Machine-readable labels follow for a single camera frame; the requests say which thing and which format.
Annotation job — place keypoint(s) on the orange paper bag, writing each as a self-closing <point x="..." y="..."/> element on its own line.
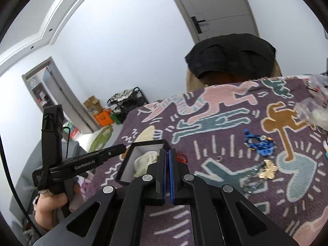
<point x="104" y="118"/>

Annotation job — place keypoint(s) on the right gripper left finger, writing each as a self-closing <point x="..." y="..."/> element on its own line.
<point x="112" y="216"/>

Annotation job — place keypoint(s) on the black jewelry box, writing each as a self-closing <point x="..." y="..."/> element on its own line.
<point x="139" y="156"/>

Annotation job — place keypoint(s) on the tan chair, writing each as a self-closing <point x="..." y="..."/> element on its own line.
<point x="193" y="83"/>

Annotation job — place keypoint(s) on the grey door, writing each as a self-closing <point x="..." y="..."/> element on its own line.
<point x="222" y="17"/>

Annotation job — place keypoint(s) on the white cloth pouch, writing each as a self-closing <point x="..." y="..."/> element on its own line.
<point x="141" y="163"/>

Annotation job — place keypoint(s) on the person's left hand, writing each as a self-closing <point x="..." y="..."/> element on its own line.
<point x="45" y="207"/>

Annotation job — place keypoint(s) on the black door handle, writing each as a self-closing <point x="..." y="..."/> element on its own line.
<point x="197" y="24"/>

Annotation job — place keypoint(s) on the black shoe rack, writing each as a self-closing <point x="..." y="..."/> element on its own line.
<point x="124" y="102"/>

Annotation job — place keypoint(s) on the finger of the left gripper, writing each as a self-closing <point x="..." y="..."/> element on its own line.
<point x="110" y="152"/>

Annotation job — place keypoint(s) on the gold butterfly brooch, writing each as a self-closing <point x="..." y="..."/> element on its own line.
<point x="269" y="170"/>

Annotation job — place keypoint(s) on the patterned woven blanket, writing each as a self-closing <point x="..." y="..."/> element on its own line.
<point x="207" y="126"/>

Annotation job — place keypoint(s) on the cardboard box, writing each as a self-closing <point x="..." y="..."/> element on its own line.
<point x="93" y="105"/>

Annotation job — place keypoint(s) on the blue cord jewelry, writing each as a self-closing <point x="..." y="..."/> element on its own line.
<point x="263" y="145"/>

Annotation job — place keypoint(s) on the green floor mat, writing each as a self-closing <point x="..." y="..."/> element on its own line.
<point x="101" y="139"/>

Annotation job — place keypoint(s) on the silver chain jewelry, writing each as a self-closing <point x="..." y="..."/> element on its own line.
<point x="252" y="181"/>

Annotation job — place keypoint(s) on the clear plastic bag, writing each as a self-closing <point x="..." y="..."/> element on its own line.
<point x="313" y="110"/>

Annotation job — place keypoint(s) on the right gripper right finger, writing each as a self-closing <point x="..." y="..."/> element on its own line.
<point x="221" y="216"/>

